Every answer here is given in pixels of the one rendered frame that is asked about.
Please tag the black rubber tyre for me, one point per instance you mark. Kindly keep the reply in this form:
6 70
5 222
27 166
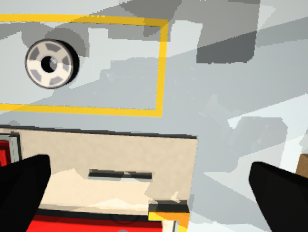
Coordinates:
38 58

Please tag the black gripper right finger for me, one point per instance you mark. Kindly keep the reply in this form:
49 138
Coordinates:
282 197

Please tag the yellow rectangular outline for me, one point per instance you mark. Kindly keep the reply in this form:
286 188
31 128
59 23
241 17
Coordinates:
107 20

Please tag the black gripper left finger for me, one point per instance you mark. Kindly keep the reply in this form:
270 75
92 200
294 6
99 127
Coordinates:
22 185

